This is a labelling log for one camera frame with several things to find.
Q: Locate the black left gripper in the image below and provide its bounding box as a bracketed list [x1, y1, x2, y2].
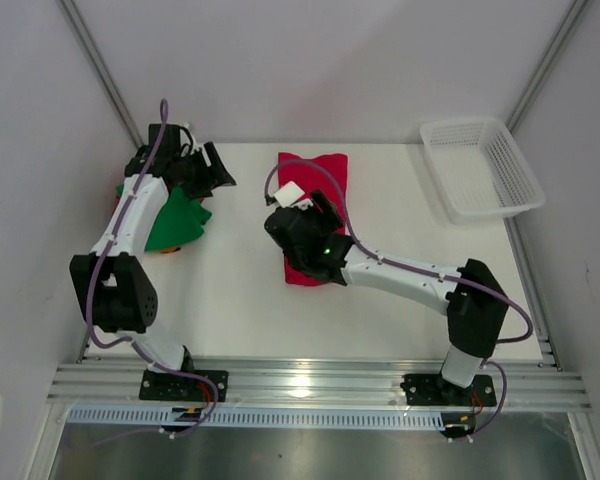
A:
[173, 143, 235, 203]

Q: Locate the crimson t shirt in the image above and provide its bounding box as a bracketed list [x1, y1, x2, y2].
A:
[277, 152, 348, 287]

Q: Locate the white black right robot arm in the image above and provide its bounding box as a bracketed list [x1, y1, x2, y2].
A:
[264, 182, 508, 404]

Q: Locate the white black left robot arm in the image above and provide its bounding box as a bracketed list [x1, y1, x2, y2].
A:
[69, 122, 236, 400]

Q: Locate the green folded t shirt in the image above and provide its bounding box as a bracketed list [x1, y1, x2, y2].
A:
[105, 177, 211, 257]

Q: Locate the white plastic basket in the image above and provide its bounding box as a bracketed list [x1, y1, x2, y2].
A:
[420, 117, 546, 224]

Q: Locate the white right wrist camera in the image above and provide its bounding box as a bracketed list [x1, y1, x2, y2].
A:
[273, 181, 313, 210]

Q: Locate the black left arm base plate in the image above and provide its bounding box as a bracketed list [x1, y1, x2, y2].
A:
[139, 370, 229, 403]

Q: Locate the left aluminium corner post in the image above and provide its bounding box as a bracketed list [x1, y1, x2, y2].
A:
[56, 0, 143, 148]

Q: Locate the aluminium corner post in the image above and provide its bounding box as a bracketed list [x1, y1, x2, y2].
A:
[505, 0, 594, 134]
[56, 0, 143, 148]

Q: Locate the right aluminium corner post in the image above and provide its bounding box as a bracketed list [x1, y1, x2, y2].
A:
[505, 0, 594, 134]

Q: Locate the aluminium front rail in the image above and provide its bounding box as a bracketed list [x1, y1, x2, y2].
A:
[47, 356, 592, 413]

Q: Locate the white slotted cable duct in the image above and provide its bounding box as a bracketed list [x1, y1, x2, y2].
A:
[67, 405, 444, 431]

